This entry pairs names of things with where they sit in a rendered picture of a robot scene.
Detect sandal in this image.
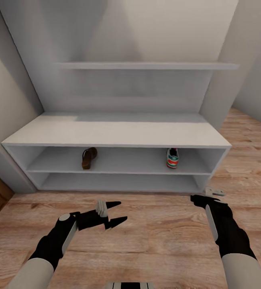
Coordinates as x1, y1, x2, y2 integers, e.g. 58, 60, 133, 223
82, 147, 97, 170

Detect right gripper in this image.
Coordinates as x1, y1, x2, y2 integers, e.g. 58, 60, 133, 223
190, 195, 213, 209

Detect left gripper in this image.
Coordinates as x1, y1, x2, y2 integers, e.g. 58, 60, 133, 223
88, 201, 127, 230

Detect gym shoe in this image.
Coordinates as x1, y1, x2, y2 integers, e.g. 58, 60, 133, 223
166, 148, 179, 169

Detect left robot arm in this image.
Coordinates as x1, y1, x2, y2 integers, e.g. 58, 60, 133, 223
5, 199, 127, 289

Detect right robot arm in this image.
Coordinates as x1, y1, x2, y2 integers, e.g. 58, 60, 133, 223
190, 187, 261, 289

